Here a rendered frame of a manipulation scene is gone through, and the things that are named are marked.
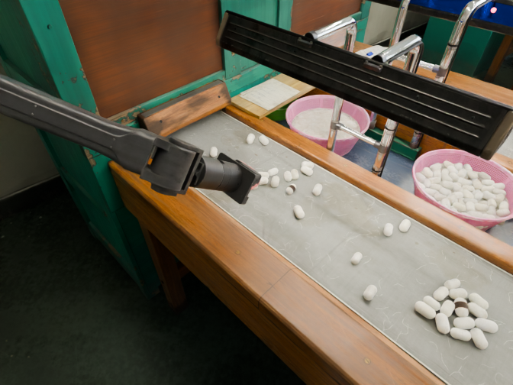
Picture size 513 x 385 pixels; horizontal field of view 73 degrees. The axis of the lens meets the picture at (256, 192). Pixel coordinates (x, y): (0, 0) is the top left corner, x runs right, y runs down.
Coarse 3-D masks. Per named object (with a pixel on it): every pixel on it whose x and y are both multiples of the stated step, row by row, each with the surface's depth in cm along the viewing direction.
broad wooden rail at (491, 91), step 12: (360, 48) 150; (396, 60) 141; (420, 72) 134; (432, 72) 134; (456, 84) 127; (468, 84) 127; (480, 84) 127; (492, 84) 127; (492, 96) 120; (504, 96) 120
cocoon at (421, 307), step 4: (416, 304) 66; (420, 304) 65; (424, 304) 65; (416, 308) 66; (420, 308) 65; (424, 308) 65; (428, 308) 65; (420, 312) 65; (424, 312) 65; (428, 312) 64; (432, 312) 64; (424, 316) 65; (428, 316) 64; (432, 316) 64
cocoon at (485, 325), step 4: (476, 320) 64; (480, 320) 63; (484, 320) 63; (488, 320) 63; (476, 324) 63; (480, 324) 63; (484, 324) 63; (488, 324) 63; (492, 324) 63; (496, 324) 63; (480, 328) 63; (484, 328) 63; (488, 328) 63; (492, 328) 62; (496, 328) 62; (492, 332) 63
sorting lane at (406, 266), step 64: (192, 128) 111; (256, 192) 90; (320, 256) 76; (384, 256) 76; (448, 256) 76; (384, 320) 65; (448, 320) 65; (512, 320) 65; (448, 384) 57; (512, 384) 57
